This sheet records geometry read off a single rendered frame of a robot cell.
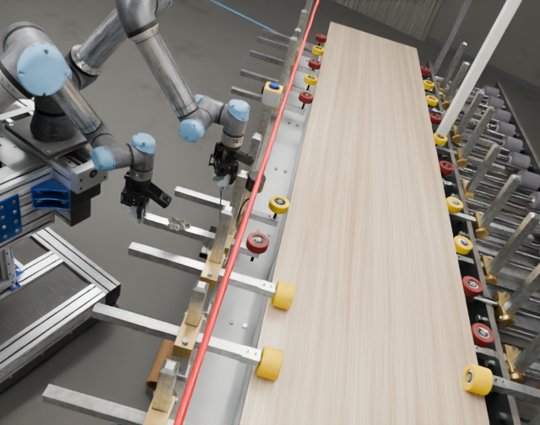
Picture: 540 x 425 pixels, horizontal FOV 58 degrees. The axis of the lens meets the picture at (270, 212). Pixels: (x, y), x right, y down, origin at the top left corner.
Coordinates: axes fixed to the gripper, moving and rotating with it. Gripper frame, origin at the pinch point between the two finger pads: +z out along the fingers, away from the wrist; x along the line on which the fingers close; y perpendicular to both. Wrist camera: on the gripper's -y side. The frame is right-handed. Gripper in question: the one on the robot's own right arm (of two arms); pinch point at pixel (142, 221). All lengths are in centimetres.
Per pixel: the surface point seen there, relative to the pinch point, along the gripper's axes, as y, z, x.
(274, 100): -33, -35, -51
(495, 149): -139, -26, -89
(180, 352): -31, -12, 55
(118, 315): -12, -13, 51
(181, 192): -7.8, 1.1, -23.4
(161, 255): -14.8, -13.4, 25.6
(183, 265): -22.2, -13.1, 26.6
